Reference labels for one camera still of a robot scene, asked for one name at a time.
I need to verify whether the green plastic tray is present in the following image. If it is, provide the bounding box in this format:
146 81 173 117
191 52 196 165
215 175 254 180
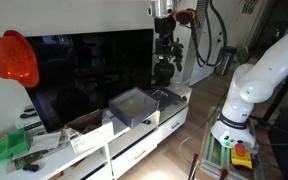
0 128 32 163

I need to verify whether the white floor cable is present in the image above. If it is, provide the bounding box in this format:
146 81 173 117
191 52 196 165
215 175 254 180
178 134 202 165

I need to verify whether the small black object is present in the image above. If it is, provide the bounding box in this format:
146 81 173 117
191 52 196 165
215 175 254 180
22 163 40 173

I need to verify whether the white cylindrical pot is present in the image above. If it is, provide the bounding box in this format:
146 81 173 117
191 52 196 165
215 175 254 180
171 64 185 85

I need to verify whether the yellow emergency stop box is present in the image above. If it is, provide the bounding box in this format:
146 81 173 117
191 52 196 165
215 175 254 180
230 142 254 170

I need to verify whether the black flat screen television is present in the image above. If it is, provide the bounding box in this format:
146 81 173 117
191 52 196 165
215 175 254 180
23 28 155 134

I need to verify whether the navy Universal Thread box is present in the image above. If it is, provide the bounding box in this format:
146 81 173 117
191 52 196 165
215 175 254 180
146 85 183 111

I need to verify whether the white cabinet drawer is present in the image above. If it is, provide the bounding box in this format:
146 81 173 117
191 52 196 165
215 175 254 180
157 106 189 144
111 131 159 178

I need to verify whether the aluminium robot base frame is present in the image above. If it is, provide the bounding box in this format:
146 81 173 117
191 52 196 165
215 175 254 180
198 105 267 180

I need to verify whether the white radiator with grille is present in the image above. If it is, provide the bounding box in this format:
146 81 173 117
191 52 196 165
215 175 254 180
187 0 227 87

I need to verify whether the white paper sheet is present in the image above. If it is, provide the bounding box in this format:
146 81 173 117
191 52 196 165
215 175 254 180
28 130 62 153

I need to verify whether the black cable hose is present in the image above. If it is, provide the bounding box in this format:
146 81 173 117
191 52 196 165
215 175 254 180
189 0 229 68

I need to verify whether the open blue cardboard box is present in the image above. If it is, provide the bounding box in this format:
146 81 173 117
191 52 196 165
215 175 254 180
108 86 160 129

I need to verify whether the silver cylindrical trash can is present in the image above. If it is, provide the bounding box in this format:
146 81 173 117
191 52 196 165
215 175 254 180
213 45 238 77

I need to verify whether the black stand pole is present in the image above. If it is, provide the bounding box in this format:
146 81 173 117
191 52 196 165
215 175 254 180
260 64 288 126

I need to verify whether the green floor plant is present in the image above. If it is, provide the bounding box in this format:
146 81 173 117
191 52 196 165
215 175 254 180
235 44 251 65

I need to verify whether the red hard hat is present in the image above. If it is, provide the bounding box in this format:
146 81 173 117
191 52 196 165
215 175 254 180
0 29 40 89

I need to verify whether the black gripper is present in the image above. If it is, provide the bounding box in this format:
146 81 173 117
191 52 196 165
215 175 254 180
153 15 177 54

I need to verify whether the orange ring at wrist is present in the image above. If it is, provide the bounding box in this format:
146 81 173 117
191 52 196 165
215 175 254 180
172 9 197 25

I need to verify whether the open white cardboard box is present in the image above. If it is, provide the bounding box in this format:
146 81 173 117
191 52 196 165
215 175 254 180
64 109 115 155

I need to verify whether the white product box with print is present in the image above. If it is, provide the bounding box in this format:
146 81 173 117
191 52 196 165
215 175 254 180
14 104 47 136

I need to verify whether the green printed flat package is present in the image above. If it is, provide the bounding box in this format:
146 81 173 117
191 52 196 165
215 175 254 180
5 149 50 174

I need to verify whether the white television cabinet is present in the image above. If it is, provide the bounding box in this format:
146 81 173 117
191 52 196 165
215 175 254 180
0 81 193 180

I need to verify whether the black equipment with blue light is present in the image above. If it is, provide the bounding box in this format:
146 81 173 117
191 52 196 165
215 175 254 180
267 106 288 180

